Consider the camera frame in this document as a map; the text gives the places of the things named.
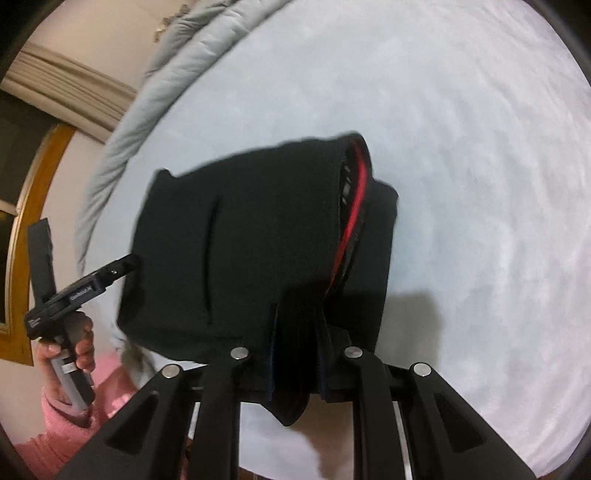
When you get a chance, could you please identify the black pants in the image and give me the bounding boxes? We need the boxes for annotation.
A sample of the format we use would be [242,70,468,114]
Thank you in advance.
[117,133,398,426]

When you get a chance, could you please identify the left hand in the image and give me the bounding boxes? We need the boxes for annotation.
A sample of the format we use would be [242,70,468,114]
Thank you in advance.
[34,311,95,405]

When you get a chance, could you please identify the wooden framed window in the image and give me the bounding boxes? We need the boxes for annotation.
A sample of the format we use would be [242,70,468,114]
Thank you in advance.
[1,92,75,366]

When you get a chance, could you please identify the beige curtain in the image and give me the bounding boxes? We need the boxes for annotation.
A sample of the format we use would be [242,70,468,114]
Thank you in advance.
[1,42,136,143]

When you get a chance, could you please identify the grey duvet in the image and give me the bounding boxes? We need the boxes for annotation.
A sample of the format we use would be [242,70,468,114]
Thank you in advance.
[74,0,287,274]

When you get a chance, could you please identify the light blue bed sheet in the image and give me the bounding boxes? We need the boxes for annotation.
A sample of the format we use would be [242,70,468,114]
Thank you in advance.
[83,1,590,475]

